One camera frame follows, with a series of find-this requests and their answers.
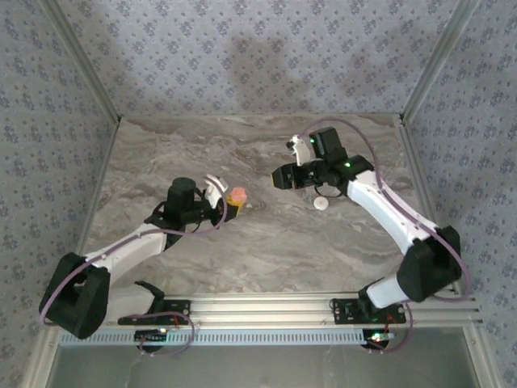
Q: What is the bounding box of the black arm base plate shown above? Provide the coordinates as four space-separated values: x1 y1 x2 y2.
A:
330 297 406 325
117 297 191 327

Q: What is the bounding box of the aluminium table edge rail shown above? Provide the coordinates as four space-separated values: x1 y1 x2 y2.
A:
397 115 504 388
22 116 123 388

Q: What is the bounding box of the black controller board with LED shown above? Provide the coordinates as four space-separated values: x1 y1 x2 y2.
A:
363 329 396 351
134 329 169 352

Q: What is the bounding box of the grey metal panel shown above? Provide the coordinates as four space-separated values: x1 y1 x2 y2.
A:
50 343 484 388

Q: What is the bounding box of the grey slotted cable duct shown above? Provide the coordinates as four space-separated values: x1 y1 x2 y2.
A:
60 327 389 348

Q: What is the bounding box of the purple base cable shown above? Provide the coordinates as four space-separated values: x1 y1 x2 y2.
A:
136 311 195 359
368 302 415 355

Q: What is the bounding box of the aluminium mounting rail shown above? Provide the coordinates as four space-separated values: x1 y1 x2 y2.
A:
107 293 485 327

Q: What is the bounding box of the aluminium corner post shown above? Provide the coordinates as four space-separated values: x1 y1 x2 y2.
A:
40 0 123 122
398 0 482 122

